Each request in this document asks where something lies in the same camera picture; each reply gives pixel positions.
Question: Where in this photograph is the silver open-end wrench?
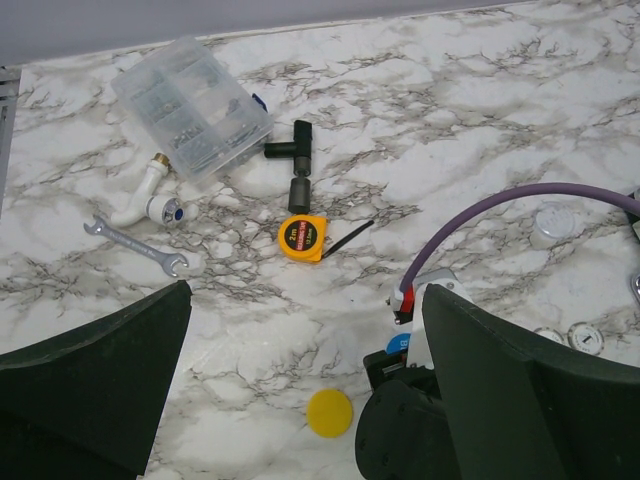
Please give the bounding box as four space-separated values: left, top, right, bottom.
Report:
83 215 189 278

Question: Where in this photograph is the clear dealer button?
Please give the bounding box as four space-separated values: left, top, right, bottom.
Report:
530 202 575 249

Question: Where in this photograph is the white poker chip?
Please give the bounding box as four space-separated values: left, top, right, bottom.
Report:
567 322 604 356
534 327 566 345

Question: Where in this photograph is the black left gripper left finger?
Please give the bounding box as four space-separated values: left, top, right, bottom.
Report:
1 281 192 479

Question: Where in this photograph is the black poker case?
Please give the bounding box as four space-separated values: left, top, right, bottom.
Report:
624 187 640 306

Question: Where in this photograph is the yellow round button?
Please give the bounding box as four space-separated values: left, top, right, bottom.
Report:
306 389 353 438

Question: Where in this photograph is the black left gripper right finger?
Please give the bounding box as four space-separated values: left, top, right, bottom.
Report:
422 285 639 479

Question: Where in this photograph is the white plastic faucet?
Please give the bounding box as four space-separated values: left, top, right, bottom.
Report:
110 153 199 228

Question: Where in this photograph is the clear screw organizer box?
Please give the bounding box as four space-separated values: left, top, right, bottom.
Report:
112 37 274 187

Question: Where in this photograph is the blue small blind button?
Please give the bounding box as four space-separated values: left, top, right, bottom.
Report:
385 333 411 355

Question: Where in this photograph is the yellow tape measure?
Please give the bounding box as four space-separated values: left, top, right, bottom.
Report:
277 215 375 264

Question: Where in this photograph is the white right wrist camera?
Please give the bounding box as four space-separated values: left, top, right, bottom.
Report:
389 267 464 371

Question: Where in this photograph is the black T-shaped pipe fitting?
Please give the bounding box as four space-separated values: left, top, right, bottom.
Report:
264 120 313 215

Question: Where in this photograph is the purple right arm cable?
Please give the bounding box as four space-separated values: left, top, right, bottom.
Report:
399 182 640 296

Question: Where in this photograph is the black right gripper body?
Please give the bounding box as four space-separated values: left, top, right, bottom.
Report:
354 350 453 479

